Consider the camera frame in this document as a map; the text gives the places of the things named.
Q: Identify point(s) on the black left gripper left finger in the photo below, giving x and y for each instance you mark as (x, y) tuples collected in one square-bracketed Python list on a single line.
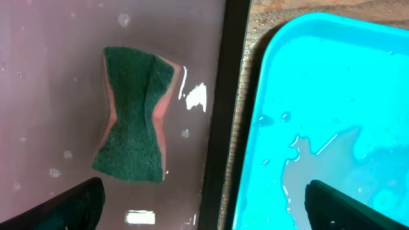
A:
[(79, 208)]

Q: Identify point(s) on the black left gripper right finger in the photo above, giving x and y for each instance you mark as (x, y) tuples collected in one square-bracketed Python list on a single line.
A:
[(327, 208)]

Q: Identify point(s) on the green and pink sponge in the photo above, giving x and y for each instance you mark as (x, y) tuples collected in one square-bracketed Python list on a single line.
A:
[(138, 87)]

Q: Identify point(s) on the black tray of soapy water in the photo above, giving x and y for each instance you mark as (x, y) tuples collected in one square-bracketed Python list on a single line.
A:
[(54, 104)]

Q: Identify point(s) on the teal plastic tray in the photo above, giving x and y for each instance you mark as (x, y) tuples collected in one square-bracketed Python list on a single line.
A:
[(331, 105)]

